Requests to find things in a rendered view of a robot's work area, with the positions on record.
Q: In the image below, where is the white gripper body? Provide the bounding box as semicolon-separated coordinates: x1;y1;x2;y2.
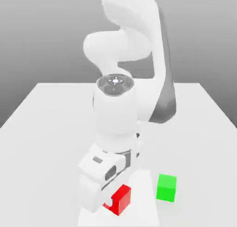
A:
79;170;137;213

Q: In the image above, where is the small red cube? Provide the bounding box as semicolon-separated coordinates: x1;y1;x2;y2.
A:
102;184;131;216

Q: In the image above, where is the small green cube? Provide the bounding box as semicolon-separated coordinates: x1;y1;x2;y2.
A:
156;173;177;203

